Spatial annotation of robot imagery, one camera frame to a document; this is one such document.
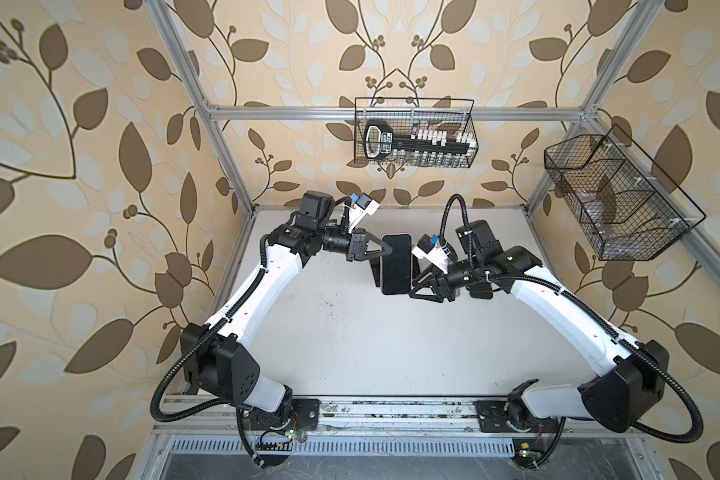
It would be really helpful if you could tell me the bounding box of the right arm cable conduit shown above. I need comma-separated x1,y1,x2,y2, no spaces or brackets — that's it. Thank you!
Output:
437,193,704,445

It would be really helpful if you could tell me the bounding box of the back wire basket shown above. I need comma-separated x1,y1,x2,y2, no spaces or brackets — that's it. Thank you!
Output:
350,96,479,171

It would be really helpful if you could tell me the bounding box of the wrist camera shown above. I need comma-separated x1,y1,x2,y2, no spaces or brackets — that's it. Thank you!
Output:
412,234,454,274
342,193,380,233

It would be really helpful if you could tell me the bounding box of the wire basket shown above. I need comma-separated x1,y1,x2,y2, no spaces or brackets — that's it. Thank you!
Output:
544,124,707,261
350,96,479,171

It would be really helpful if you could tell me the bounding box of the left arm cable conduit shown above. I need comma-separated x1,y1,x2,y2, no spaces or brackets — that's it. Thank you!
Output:
149,233,277,424

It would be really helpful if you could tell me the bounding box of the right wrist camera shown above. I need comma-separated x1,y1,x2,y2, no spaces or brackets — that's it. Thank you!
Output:
412,234,454,274

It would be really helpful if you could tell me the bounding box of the phone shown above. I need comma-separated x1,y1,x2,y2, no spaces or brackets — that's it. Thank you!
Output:
369,258,381,288
380,233,412,295

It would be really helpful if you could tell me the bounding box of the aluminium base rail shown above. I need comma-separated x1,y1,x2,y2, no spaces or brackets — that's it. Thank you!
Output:
153,395,647,439

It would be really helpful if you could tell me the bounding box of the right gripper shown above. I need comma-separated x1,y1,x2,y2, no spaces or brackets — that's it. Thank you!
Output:
406,257,480,303

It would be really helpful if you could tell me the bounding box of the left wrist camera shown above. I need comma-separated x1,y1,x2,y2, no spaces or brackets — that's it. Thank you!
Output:
342,193,380,233

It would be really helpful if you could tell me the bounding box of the black tool in basket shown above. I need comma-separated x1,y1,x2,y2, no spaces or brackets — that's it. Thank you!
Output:
360,120,478,160

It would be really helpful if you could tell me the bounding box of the right wire basket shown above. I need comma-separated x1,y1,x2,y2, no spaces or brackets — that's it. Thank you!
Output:
544,124,707,261

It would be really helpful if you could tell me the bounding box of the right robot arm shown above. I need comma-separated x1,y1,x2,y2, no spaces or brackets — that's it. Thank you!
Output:
409,220,669,433

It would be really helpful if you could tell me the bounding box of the black phone case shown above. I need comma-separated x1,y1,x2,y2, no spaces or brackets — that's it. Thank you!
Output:
467,282,494,300

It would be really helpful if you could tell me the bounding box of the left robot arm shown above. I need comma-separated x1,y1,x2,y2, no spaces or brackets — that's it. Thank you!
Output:
151,191,392,424

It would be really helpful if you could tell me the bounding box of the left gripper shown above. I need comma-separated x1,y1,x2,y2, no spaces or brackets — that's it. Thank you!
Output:
313,222,391,264

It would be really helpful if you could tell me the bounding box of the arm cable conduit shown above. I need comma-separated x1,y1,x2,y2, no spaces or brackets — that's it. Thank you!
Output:
149,233,277,424
437,193,704,445

